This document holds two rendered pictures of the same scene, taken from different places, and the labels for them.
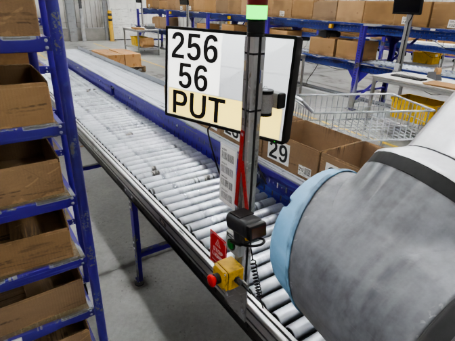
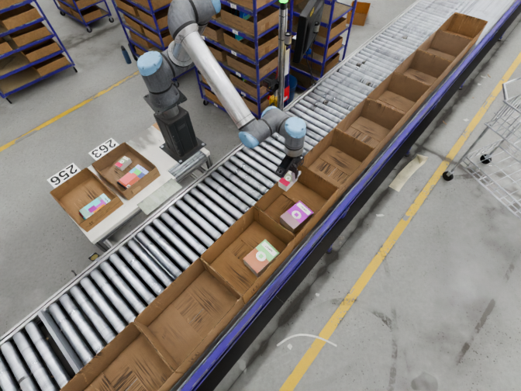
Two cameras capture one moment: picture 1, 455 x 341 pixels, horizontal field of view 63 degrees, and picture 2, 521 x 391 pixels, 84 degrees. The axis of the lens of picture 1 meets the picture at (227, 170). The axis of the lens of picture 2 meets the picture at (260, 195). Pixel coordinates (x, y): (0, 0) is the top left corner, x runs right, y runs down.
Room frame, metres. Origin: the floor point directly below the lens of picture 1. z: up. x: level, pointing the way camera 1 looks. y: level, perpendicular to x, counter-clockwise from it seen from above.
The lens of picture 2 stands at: (0.41, -1.90, 2.39)
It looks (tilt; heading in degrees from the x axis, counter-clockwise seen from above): 56 degrees down; 79
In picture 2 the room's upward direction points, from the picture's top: 3 degrees counter-clockwise
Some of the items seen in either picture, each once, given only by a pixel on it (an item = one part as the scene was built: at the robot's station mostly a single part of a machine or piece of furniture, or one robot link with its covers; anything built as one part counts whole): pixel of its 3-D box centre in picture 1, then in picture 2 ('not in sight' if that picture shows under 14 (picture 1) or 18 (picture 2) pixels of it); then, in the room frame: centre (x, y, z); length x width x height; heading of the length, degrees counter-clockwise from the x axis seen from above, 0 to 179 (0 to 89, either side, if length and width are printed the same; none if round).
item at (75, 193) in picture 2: not in sight; (87, 198); (-0.53, -0.58, 0.80); 0.38 x 0.28 x 0.10; 126
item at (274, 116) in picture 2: not in sight; (275, 121); (0.68, -0.91, 1.47); 0.12 x 0.12 x 0.09; 29
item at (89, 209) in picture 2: not in sight; (97, 208); (-0.47, -0.66, 0.78); 0.19 x 0.14 x 0.02; 34
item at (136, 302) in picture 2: not in sight; (125, 291); (-0.29, -1.25, 0.72); 0.52 x 0.05 x 0.05; 125
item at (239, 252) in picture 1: (234, 243); not in sight; (0.94, -0.03, 0.95); 0.07 x 0.03 x 0.07; 35
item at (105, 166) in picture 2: not in sight; (126, 170); (-0.27, -0.40, 0.80); 0.38 x 0.28 x 0.10; 126
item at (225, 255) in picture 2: not in sight; (249, 252); (0.44, -1.30, 0.96); 0.39 x 0.29 x 0.17; 35
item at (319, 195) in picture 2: not in sight; (295, 204); (0.77, -1.08, 0.96); 0.39 x 0.29 x 0.17; 35
